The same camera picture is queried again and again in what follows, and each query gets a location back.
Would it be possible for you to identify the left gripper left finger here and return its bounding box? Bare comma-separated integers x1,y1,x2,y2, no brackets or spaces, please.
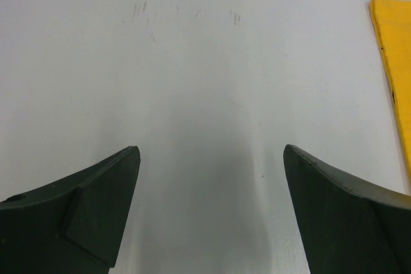
1,146,141,273

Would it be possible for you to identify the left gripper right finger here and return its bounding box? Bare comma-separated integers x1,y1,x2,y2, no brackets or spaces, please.
283,144,410,273

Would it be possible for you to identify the yellow Pikachu cloth mat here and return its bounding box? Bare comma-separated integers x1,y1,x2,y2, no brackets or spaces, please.
369,0,410,173

